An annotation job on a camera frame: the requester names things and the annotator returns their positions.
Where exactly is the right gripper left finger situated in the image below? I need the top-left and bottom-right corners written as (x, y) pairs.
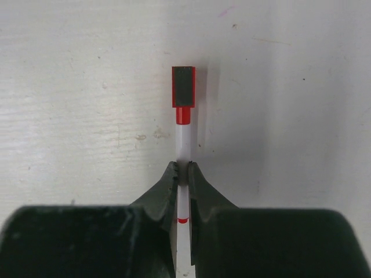
top-left (1, 162), bottom-right (178, 277)

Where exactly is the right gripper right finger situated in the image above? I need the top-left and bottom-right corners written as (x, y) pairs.
top-left (188, 162), bottom-right (370, 277)

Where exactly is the red square-cap pen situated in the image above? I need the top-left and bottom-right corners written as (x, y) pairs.
top-left (172, 66), bottom-right (195, 277)

